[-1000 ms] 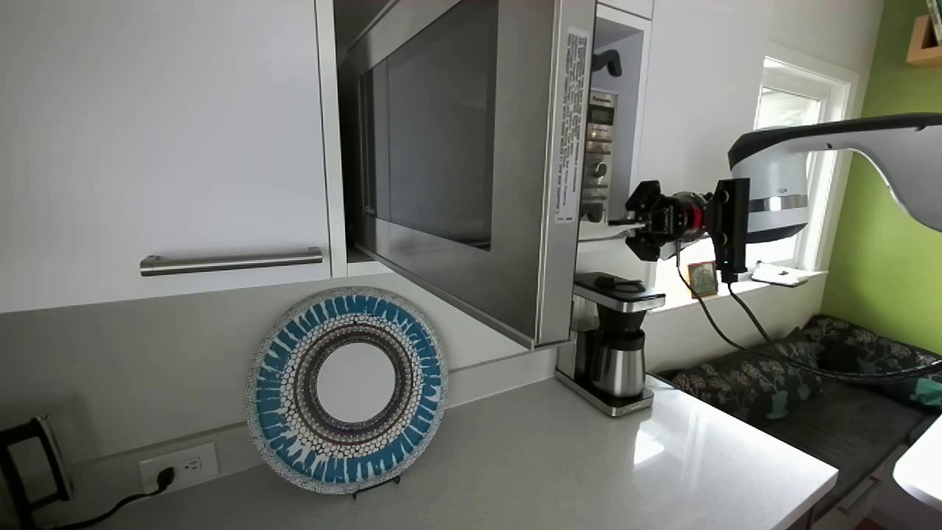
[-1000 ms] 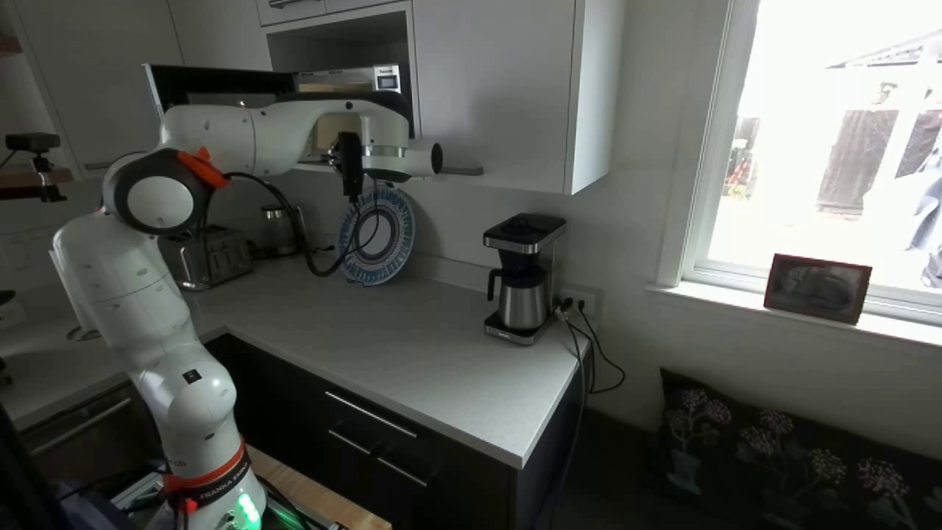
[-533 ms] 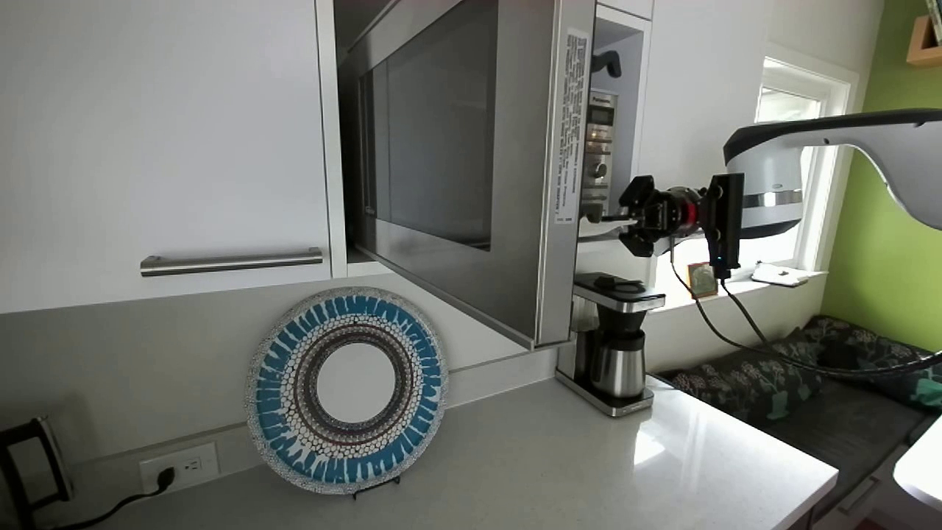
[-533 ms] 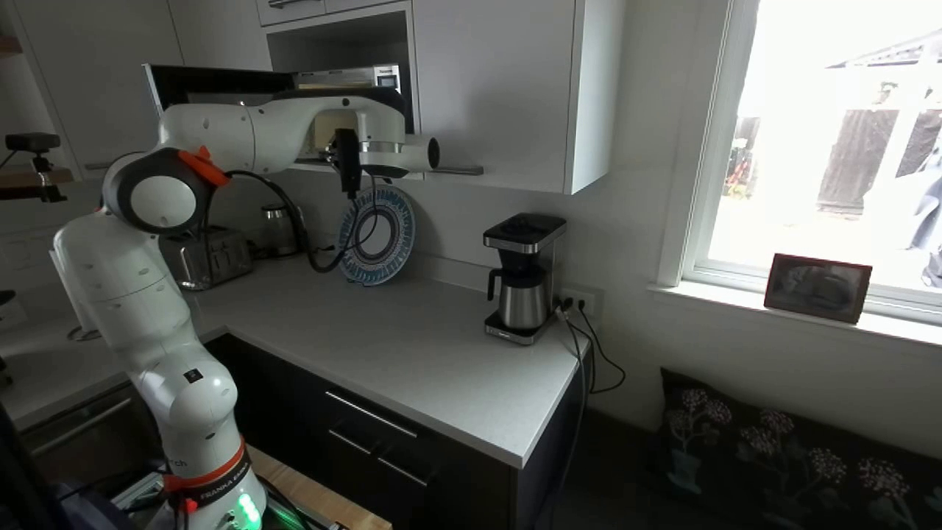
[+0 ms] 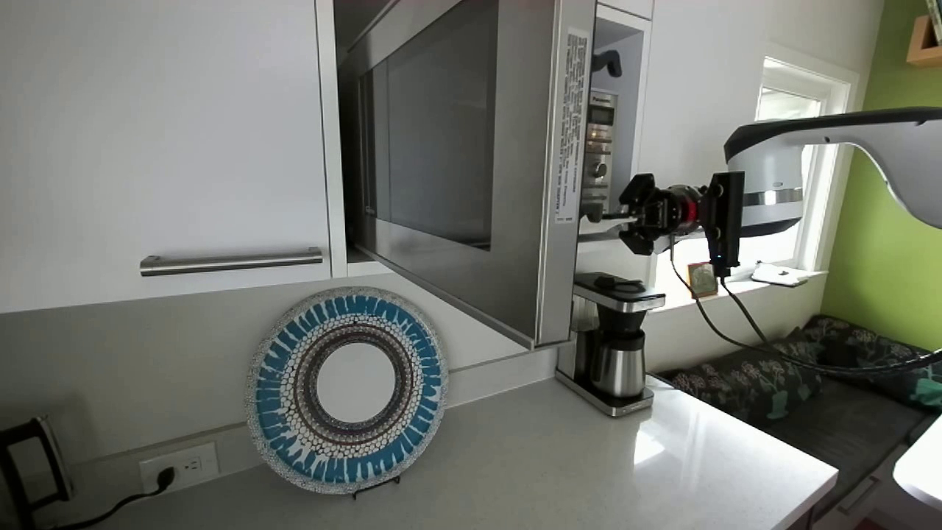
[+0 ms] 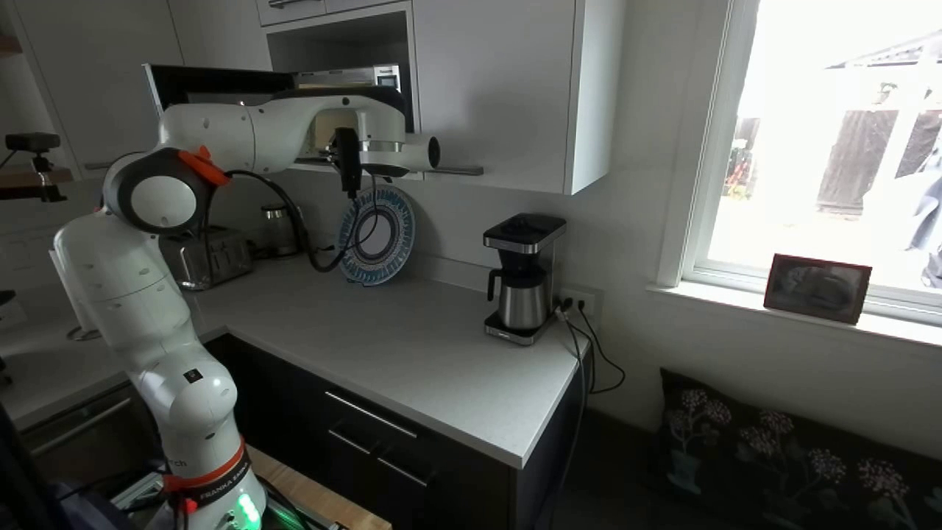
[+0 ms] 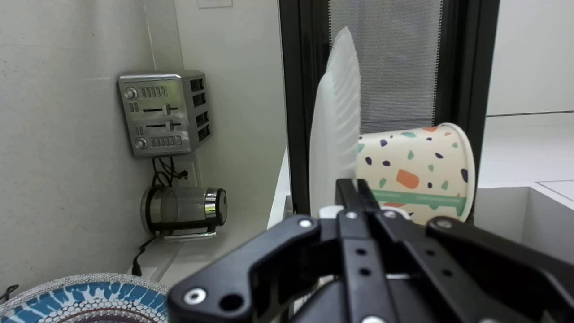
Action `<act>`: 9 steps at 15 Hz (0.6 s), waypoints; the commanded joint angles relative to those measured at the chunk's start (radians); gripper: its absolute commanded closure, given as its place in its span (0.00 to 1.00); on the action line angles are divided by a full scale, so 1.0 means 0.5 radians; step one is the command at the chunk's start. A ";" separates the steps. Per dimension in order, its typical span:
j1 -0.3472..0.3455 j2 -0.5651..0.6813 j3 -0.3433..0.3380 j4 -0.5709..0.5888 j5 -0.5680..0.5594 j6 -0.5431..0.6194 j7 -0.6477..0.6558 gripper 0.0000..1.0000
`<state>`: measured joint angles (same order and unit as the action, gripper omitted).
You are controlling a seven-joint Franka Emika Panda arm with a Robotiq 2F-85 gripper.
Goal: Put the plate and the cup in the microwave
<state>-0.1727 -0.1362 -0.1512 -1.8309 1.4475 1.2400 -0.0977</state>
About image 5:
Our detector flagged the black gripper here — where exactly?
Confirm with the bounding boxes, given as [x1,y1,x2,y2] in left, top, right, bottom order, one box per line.
[617,175,702,260]

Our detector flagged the silver microwave oven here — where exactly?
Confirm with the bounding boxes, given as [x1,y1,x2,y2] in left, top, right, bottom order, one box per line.
[577,17,630,242]

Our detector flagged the blue patterned decorative plate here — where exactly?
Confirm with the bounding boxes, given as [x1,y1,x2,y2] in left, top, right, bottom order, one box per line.
[243,286,449,498]

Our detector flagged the black plate stand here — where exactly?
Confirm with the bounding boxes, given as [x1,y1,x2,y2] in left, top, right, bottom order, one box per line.
[351,475,405,500]

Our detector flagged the dark framed picture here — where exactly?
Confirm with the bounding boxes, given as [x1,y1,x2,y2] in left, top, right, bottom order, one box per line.
[686,260,721,304]

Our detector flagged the black steel coffee maker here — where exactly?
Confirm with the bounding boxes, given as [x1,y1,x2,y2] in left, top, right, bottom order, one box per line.
[554,270,667,422]

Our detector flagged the white paper stack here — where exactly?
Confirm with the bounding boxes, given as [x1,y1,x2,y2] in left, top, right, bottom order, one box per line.
[748,260,827,291]

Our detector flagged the white framed window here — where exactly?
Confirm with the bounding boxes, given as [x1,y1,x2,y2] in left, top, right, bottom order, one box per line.
[732,54,857,278]

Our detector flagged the dark floral cushion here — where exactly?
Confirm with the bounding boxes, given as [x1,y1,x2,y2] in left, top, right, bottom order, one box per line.
[671,335,827,426]

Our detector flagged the green floral cushion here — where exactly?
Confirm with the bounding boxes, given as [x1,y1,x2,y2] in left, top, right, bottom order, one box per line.
[791,313,942,416]

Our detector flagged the dark bench seat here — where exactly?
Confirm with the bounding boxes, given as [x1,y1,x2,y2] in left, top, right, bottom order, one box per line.
[763,378,935,494]

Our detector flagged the black metal stand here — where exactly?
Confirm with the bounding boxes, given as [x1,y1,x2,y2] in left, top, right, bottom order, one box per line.
[0,416,72,530]

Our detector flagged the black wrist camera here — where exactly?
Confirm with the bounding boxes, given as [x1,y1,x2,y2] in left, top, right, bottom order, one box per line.
[699,170,748,281]

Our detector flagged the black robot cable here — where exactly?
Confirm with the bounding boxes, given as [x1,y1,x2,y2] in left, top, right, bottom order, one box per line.
[664,232,942,378]

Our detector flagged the small wooden wall shelf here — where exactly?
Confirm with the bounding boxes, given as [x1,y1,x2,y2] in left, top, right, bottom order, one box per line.
[902,10,942,71]

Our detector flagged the steel cabinet handle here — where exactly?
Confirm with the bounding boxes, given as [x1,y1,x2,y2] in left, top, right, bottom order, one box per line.
[137,244,327,281]

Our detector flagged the white wall outlet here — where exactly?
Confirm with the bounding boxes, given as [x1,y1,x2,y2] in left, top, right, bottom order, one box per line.
[137,440,221,498]

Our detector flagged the black power cord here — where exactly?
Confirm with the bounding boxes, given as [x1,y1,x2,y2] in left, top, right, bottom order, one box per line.
[56,469,180,530]

